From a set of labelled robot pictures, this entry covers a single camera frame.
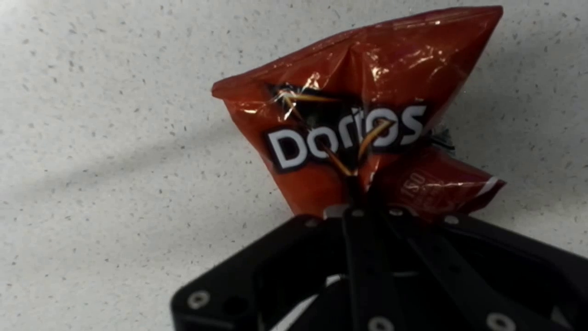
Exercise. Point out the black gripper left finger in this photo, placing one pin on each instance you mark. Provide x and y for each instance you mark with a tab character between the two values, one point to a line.
287	276

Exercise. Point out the red Doritos chip packet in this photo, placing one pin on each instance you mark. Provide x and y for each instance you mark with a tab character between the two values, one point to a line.
379	79

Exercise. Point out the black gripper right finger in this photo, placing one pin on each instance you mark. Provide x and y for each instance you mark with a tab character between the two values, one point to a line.
478	276

